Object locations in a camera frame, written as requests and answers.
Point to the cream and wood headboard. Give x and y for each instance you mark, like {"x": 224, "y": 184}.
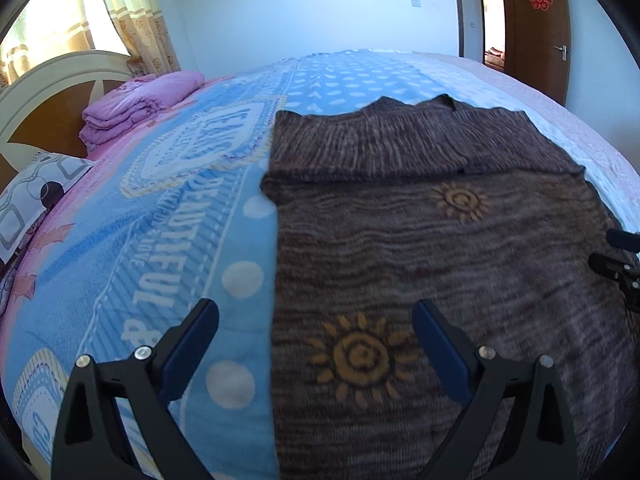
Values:
{"x": 42, "y": 110}

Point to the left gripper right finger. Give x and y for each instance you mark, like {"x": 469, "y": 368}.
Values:
{"x": 523, "y": 403}

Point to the blue patterned bed blanket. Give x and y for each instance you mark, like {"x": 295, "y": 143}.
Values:
{"x": 173, "y": 212}

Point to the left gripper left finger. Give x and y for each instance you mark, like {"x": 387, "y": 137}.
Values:
{"x": 91, "y": 440}

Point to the white patterned pillow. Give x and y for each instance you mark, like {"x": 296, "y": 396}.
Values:
{"x": 33, "y": 192}

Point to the silver door handle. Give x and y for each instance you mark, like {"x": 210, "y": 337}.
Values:
{"x": 563, "y": 51}

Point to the brown wooden door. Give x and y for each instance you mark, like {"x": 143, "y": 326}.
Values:
{"x": 527, "y": 53}

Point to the yellow patterned curtain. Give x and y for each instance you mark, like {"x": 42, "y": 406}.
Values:
{"x": 47, "y": 29}

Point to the brown knitted sweater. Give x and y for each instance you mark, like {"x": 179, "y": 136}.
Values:
{"x": 471, "y": 208}

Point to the folded pink quilt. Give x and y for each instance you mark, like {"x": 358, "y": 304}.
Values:
{"x": 135, "y": 101}

